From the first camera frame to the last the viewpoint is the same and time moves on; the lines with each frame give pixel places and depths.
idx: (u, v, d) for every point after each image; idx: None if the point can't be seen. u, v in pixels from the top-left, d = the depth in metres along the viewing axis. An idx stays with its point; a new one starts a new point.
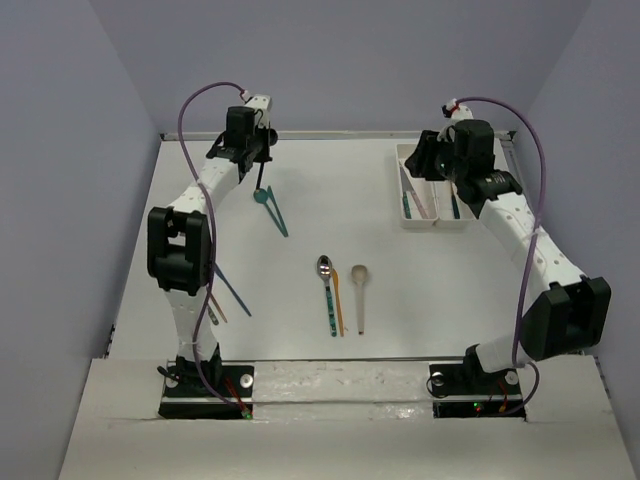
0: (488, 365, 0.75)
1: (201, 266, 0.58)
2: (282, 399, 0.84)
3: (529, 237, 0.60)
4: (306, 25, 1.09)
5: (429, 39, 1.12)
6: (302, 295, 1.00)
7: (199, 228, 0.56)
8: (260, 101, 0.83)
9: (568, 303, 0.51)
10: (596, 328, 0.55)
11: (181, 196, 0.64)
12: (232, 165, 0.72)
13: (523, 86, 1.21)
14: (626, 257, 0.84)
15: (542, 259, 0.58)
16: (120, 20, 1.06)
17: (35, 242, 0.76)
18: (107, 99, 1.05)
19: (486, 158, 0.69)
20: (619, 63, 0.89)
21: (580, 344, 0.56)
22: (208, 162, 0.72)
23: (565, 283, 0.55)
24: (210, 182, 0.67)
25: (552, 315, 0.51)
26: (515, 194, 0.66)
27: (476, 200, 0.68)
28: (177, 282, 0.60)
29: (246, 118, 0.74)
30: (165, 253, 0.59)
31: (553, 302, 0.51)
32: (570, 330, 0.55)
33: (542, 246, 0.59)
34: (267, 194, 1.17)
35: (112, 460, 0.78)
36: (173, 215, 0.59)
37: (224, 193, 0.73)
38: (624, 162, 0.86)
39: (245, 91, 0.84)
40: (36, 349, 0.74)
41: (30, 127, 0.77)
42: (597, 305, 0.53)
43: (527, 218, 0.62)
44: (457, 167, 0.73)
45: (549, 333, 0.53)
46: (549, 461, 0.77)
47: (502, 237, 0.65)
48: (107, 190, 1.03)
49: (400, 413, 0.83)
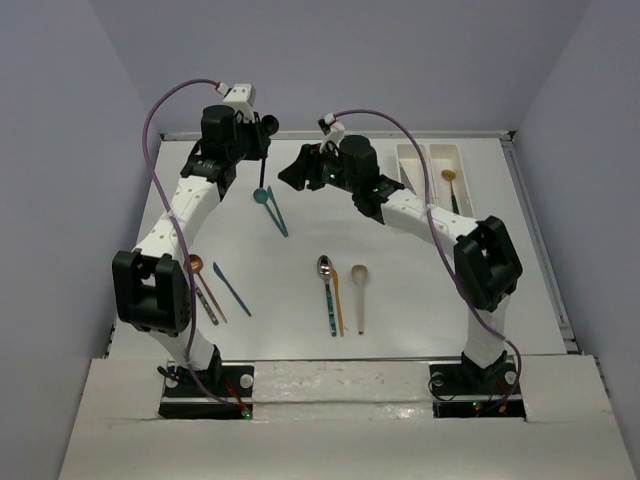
0: (482, 359, 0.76)
1: (176, 313, 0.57)
2: (282, 400, 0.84)
3: (424, 214, 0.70)
4: (306, 24, 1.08)
5: (429, 39, 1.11)
6: (302, 296, 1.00)
7: (168, 275, 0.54)
8: (239, 93, 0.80)
9: (472, 242, 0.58)
10: (514, 258, 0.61)
11: (151, 233, 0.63)
12: (208, 186, 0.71)
13: (523, 86, 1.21)
14: (625, 256, 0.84)
15: (443, 224, 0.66)
16: (119, 20, 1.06)
17: (34, 241, 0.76)
18: (107, 98, 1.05)
19: (374, 172, 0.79)
20: (618, 63, 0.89)
21: (511, 279, 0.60)
22: (183, 183, 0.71)
23: (468, 233, 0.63)
24: (183, 212, 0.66)
25: (470, 260, 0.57)
26: (401, 190, 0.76)
27: (376, 212, 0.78)
28: (153, 327, 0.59)
29: (222, 127, 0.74)
30: (136, 299, 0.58)
31: (462, 247, 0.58)
32: (496, 269, 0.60)
33: (438, 215, 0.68)
34: (267, 194, 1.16)
35: (113, 460, 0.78)
36: (142, 258, 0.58)
37: (202, 217, 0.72)
38: (623, 162, 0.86)
39: (221, 85, 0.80)
40: (35, 349, 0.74)
41: (29, 126, 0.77)
42: (498, 235, 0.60)
43: (417, 203, 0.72)
44: (347, 177, 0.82)
45: (477, 277, 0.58)
46: (549, 460, 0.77)
47: (410, 229, 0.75)
48: (107, 190, 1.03)
49: (400, 413, 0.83)
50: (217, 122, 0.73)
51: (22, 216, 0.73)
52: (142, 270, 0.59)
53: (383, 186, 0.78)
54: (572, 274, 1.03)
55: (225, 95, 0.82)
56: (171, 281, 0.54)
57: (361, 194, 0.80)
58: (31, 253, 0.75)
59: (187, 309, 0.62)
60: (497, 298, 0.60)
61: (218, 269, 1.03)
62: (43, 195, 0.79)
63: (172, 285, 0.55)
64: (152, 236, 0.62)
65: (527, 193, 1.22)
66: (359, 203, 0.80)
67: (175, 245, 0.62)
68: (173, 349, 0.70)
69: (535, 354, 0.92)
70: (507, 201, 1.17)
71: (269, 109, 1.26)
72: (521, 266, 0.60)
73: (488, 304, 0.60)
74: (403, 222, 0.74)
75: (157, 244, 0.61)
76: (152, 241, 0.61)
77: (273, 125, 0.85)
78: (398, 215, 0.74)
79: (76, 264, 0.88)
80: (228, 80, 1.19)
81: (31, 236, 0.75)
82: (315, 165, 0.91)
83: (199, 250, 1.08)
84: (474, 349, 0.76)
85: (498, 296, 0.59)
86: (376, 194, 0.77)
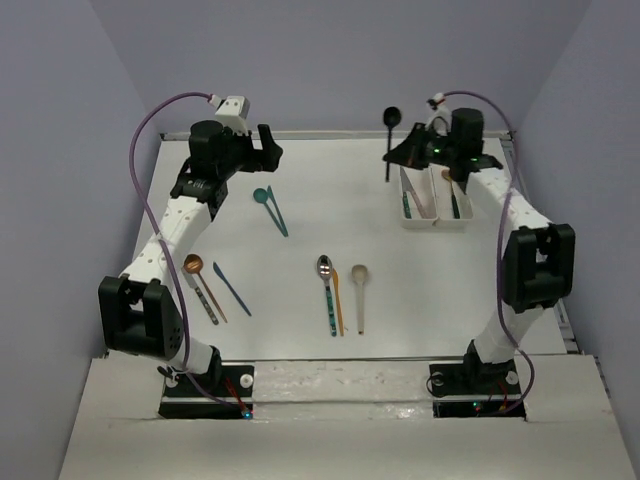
0: (484, 351, 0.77)
1: (165, 339, 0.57)
2: (282, 399, 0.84)
3: (503, 195, 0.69)
4: (305, 26, 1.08)
5: (429, 42, 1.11)
6: (303, 295, 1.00)
7: (156, 301, 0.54)
8: (231, 106, 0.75)
9: (531, 235, 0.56)
10: (567, 275, 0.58)
11: (140, 256, 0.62)
12: (198, 207, 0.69)
13: (522, 86, 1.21)
14: (627, 258, 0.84)
15: (516, 212, 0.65)
16: (119, 21, 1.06)
17: (33, 244, 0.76)
18: (107, 100, 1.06)
19: (476, 142, 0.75)
20: (619, 65, 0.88)
21: (553, 294, 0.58)
22: (172, 204, 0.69)
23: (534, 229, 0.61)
24: (172, 235, 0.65)
25: (518, 252, 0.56)
26: (496, 169, 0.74)
27: (465, 179, 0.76)
28: (141, 353, 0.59)
29: (210, 146, 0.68)
30: (124, 326, 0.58)
31: (517, 235, 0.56)
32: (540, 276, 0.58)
33: (515, 203, 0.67)
34: (267, 194, 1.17)
35: (112, 461, 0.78)
36: (130, 283, 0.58)
37: (192, 238, 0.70)
38: (624, 164, 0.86)
39: (213, 97, 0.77)
40: (35, 351, 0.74)
41: (29, 130, 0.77)
42: (561, 244, 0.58)
43: (503, 185, 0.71)
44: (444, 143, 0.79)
45: (517, 271, 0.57)
46: (549, 460, 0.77)
47: (486, 205, 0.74)
48: (107, 191, 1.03)
49: (400, 412, 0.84)
50: (206, 141, 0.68)
51: (20, 218, 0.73)
52: (129, 295, 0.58)
53: (486, 162, 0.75)
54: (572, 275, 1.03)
55: (217, 107, 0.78)
56: (160, 307, 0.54)
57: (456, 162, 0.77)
58: (31, 256, 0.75)
59: (178, 333, 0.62)
60: (527, 302, 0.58)
61: (218, 269, 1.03)
62: (41, 196, 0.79)
63: (161, 310, 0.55)
64: (141, 260, 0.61)
65: (528, 193, 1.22)
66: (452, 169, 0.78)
67: (164, 269, 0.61)
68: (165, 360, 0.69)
69: (536, 354, 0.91)
70: None
71: (268, 109, 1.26)
72: (569, 287, 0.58)
73: (516, 304, 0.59)
74: (483, 197, 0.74)
75: (146, 269, 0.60)
76: (139, 266, 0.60)
77: (394, 116, 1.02)
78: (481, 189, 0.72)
79: (76, 265, 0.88)
80: (228, 80, 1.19)
81: (30, 237, 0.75)
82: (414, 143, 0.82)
83: (199, 250, 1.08)
84: (483, 341, 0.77)
85: (527, 299, 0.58)
86: (472, 165, 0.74)
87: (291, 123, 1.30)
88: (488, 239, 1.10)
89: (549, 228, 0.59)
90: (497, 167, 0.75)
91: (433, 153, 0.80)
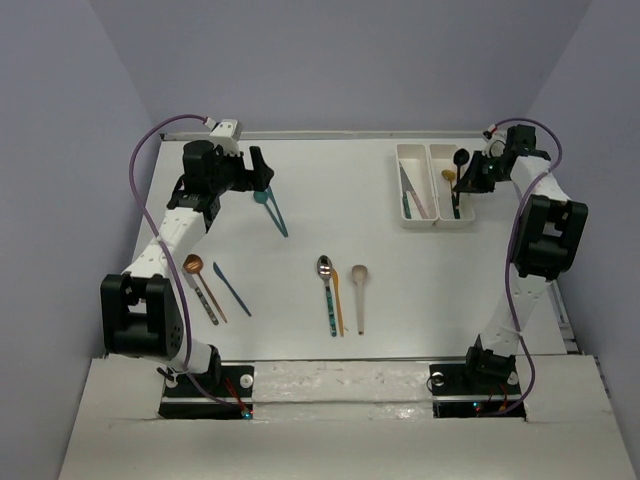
0: (488, 341, 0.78)
1: (167, 335, 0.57)
2: (282, 399, 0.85)
3: (537, 172, 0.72)
4: (306, 27, 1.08)
5: (429, 43, 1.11)
6: (303, 296, 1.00)
7: (160, 293, 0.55)
8: (225, 128, 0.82)
9: (545, 202, 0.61)
10: (571, 247, 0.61)
11: (140, 257, 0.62)
12: (196, 214, 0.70)
13: (522, 87, 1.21)
14: (627, 258, 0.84)
15: (541, 187, 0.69)
16: (119, 22, 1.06)
17: (33, 245, 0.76)
18: (107, 101, 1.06)
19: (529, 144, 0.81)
20: (621, 65, 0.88)
21: (554, 261, 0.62)
22: (170, 212, 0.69)
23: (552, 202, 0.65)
24: (173, 237, 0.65)
25: (529, 213, 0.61)
26: (543, 159, 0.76)
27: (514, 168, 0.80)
28: (141, 354, 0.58)
29: (202, 162, 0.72)
30: (125, 326, 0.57)
31: (532, 199, 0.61)
32: (545, 243, 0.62)
33: (546, 181, 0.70)
34: (267, 194, 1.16)
35: (113, 460, 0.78)
36: (131, 281, 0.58)
37: (191, 244, 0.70)
38: (624, 165, 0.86)
39: (208, 120, 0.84)
40: (35, 352, 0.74)
41: (29, 132, 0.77)
42: (572, 219, 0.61)
43: (542, 168, 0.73)
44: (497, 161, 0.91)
45: (524, 231, 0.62)
46: (548, 460, 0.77)
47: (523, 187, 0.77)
48: (107, 192, 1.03)
49: (400, 412, 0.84)
50: (199, 157, 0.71)
51: (20, 219, 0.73)
52: (130, 294, 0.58)
53: (537, 153, 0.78)
54: (572, 275, 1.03)
55: (212, 129, 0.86)
56: (163, 300, 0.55)
57: (509, 161, 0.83)
58: (31, 257, 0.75)
59: (178, 333, 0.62)
60: (529, 262, 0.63)
61: (218, 269, 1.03)
62: (41, 198, 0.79)
63: (164, 304, 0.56)
64: (141, 260, 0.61)
65: None
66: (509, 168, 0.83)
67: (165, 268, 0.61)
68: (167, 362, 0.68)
69: (536, 354, 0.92)
70: (507, 201, 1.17)
71: (268, 109, 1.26)
72: (571, 258, 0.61)
73: (517, 264, 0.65)
74: (521, 176, 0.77)
75: (146, 268, 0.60)
76: (141, 264, 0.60)
77: (464, 155, 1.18)
78: (522, 169, 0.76)
79: (76, 265, 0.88)
80: (229, 81, 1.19)
81: (30, 238, 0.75)
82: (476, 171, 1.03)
83: (199, 250, 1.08)
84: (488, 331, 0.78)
85: (529, 257, 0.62)
86: (521, 151, 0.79)
87: (291, 123, 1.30)
88: (488, 239, 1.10)
89: (566, 204, 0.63)
90: (545, 158, 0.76)
91: (486, 175, 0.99)
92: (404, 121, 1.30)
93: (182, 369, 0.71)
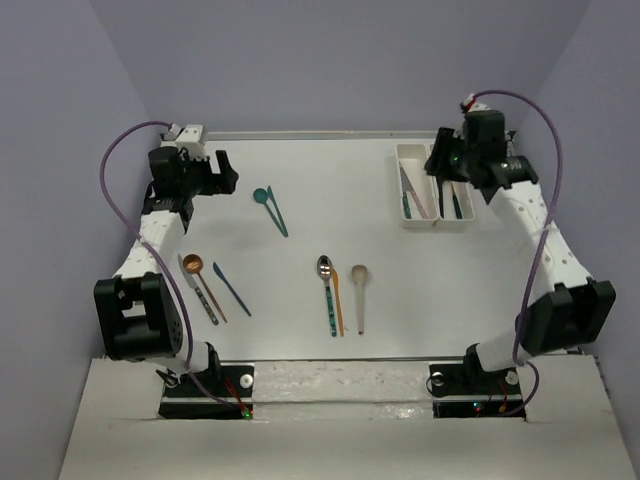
0: (487, 362, 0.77)
1: (169, 330, 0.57)
2: (282, 399, 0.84)
3: (539, 232, 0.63)
4: (307, 28, 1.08)
5: (429, 43, 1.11)
6: (303, 296, 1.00)
7: (156, 289, 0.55)
8: (190, 133, 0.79)
9: (568, 302, 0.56)
10: (593, 327, 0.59)
11: (127, 260, 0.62)
12: (172, 214, 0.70)
13: (523, 86, 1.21)
14: (627, 258, 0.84)
15: (551, 258, 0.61)
16: (120, 24, 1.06)
17: (34, 243, 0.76)
18: (106, 102, 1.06)
19: (499, 143, 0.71)
20: (621, 65, 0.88)
21: (574, 342, 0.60)
22: (146, 217, 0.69)
23: (569, 284, 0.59)
24: (156, 239, 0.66)
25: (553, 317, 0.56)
26: (530, 183, 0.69)
27: (489, 186, 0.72)
28: (145, 355, 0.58)
29: (171, 166, 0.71)
30: (124, 329, 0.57)
31: (553, 300, 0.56)
32: (567, 326, 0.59)
33: (552, 243, 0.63)
34: (267, 194, 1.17)
35: (113, 460, 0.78)
36: (123, 283, 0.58)
37: (172, 244, 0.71)
38: (624, 165, 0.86)
39: (172, 124, 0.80)
40: (36, 351, 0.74)
41: (30, 133, 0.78)
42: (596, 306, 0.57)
43: (537, 210, 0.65)
44: (466, 160, 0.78)
45: (543, 329, 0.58)
46: (549, 460, 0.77)
47: (509, 225, 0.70)
48: (106, 192, 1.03)
49: (400, 412, 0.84)
50: (167, 162, 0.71)
51: (20, 218, 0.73)
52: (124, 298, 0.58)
53: (515, 165, 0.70)
54: None
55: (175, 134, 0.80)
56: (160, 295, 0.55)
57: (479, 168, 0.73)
58: (31, 257, 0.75)
59: (179, 330, 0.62)
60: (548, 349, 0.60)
61: (219, 269, 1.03)
62: (40, 198, 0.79)
63: (161, 299, 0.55)
64: (129, 262, 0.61)
65: None
66: (475, 176, 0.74)
67: (155, 265, 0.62)
68: (168, 362, 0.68)
69: None
70: None
71: (268, 109, 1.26)
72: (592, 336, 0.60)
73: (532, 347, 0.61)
74: (507, 212, 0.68)
75: (136, 269, 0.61)
76: (129, 266, 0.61)
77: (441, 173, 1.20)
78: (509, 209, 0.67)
79: (76, 265, 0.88)
80: (230, 81, 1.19)
81: (30, 238, 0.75)
82: (444, 151, 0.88)
83: (199, 250, 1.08)
84: (485, 351, 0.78)
85: (549, 347, 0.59)
86: (501, 168, 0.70)
87: (291, 123, 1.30)
88: (488, 239, 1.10)
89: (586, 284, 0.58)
90: (530, 180, 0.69)
91: (453, 166, 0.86)
92: (404, 121, 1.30)
93: (184, 367, 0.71)
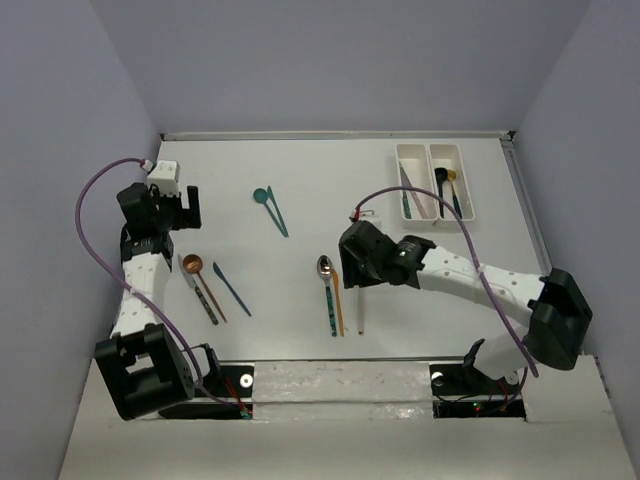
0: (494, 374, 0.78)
1: (181, 379, 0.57)
2: (282, 399, 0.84)
3: (476, 277, 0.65)
4: (306, 28, 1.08)
5: (428, 43, 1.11)
6: (303, 296, 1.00)
7: (161, 341, 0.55)
8: (165, 170, 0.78)
9: (550, 305, 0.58)
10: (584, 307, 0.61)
11: (122, 314, 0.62)
12: (156, 256, 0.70)
13: (523, 87, 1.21)
14: (627, 258, 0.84)
15: (503, 288, 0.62)
16: (119, 23, 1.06)
17: (34, 244, 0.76)
18: (106, 102, 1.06)
19: (383, 242, 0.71)
20: (621, 65, 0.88)
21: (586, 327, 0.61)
22: (130, 264, 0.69)
23: (535, 291, 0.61)
24: (145, 286, 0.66)
25: (554, 328, 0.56)
26: (432, 250, 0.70)
27: (409, 276, 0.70)
28: (159, 407, 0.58)
29: (144, 204, 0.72)
30: (134, 387, 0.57)
31: (540, 314, 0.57)
32: (570, 323, 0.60)
33: (492, 276, 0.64)
34: (267, 194, 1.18)
35: (113, 460, 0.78)
36: (124, 341, 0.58)
37: (162, 286, 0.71)
38: (624, 164, 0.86)
39: (146, 161, 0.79)
40: (36, 350, 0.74)
41: (29, 133, 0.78)
42: (568, 289, 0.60)
43: (459, 263, 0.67)
44: (369, 270, 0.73)
45: (558, 346, 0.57)
46: (549, 461, 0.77)
47: (450, 291, 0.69)
48: (105, 192, 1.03)
49: (400, 412, 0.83)
50: (139, 201, 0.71)
51: (20, 218, 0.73)
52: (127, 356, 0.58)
53: (409, 245, 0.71)
54: (572, 275, 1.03)
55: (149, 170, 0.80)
56: (166, 346, 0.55)
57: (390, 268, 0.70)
58: (31, 257, 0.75)
59: (188, 372, 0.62)
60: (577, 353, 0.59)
61: (219, 269, 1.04)
62: (40, 198, 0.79)
63: (168, 349, 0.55)
64: (124, 316, 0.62)
65: (528, 193, 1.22)
66: (391, 277, 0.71)
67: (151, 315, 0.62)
68: None
69: None
70: (505, 202, 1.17)
71: (268, 108, 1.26)
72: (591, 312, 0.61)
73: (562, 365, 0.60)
74: (441, 284, 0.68)
75: (133, 323, 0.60)
76: (125, 321, 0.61)
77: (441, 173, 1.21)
78: (439, 280, 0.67)
79: (76, 265, 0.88)
80: (230, 81, 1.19)
81: (30, 238, 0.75)
82: (349, 265, 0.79)
83: (199, 250, 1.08)
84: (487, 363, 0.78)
85: (577, 354, 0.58)
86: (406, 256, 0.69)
87: (291, 123, 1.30)
88: (488, 239, 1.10)
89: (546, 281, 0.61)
90: (428, 247, 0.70)
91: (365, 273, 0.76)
92: (404, 121, 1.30)
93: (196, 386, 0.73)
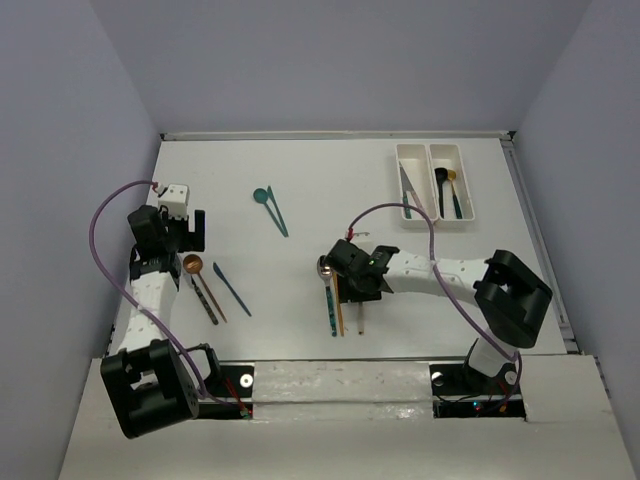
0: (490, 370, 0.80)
1: (185, 395, 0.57)
2: (282, 399, 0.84)
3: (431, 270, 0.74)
4: (306, 27, 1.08)
5: (428, 43, 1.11)
6: (303, 296, 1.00)
7: (165, 356, 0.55)
8: (176, 193, 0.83)
9: (493, 284, 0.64)
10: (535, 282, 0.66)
11: (128, 331, 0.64)
12: (164, 274, 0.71)
13: (523, 86, 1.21)
14: (626, 258, 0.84)
15: (454, 276, 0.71)
16: (118, 23, 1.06)
17: (34, 244, 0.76)
18: (106, 102, 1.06)
19: (359, 257, 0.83)
20: (620, 65, 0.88)
21: (546, 302, 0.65)
22: (138, 282, 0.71)
23: (482, 273, 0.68)
24: (153, 302, 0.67)
25: (500, 304, 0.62)
26: (397, 253, 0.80)
27: (381, 283, 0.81)
28: (162, 424, 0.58)
29: (153, 224, 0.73)
30: (138, 404, 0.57)
31: (484, 294, 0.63)
32: (527, 303, 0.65)
33: (444, 267, 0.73)
34: (267, 194, 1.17)
35: (113, 460, 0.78)
36: (130, 357, 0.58)
37: (169, 303, 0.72)
38: (625, 164, 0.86)
39: (158, 183, 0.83)
40: (35, 350, 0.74)
41: (29, 135, 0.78)
42: (512, 266, 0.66)
43: (417, 260, 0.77)
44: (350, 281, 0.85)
45: (512, 321, 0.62)
46: (549, 461, 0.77)
47: (417, 288, 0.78)
48: (105, 192, 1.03)
49: (400, 413, 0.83)
50: (147, 221, 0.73)
51: (20, 219, 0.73)
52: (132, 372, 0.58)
53: (377, 254, 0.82)
54: (572, 275, 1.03)
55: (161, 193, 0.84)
56: (170, 361, 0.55)
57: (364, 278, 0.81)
58: (31, 258, 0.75)
59: (192, 389, 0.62)
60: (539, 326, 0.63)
61: (219, 269, 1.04)
62: (40, 198, 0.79)
63: (172, 364, 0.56)
64: (132, 332, 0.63)
65: (528, 193, 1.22)
66: (368, 286, 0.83)
67: (157, 331, 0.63)
68: None
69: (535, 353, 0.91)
70: (505, 201, 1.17)
71: (268, 108, 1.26)
72: (546, 287, 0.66)
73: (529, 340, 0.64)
74: (408, 283, 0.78)
75: (140, 338, 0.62)
76: (132, 337, 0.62)
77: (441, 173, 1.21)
78: (402, 279, 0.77)
79: (76, 265, 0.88)
80: (230, 80, 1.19)
81: (30, 239, 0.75)
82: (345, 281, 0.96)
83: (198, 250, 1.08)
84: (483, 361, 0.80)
85: (537, 327, 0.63)
86: (376, 265, 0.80)
87: (291, 122, 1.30)
88: (488, 239, 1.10)
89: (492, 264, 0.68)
90: (393, 252, 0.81)
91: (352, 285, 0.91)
92: (404, 121, 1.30)
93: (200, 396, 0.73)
